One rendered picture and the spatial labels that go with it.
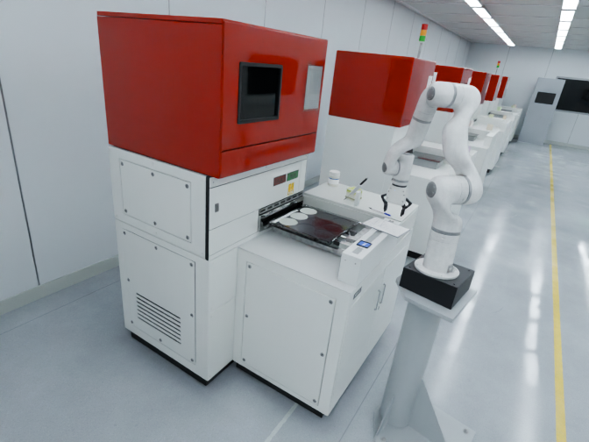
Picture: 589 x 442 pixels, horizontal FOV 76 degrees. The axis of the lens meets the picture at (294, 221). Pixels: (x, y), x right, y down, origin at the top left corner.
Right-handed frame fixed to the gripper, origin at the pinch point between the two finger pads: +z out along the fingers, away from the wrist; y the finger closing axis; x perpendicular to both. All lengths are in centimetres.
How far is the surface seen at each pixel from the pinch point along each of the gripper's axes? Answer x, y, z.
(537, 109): 1217, 42, 1
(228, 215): -66, -58, 0
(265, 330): -59, -37, 61
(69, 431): -134, -93, 101
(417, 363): -36, 36, 56
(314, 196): 3, -50, 5
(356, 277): -53, 4, 15
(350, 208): 2.6, -25.8, 6.2
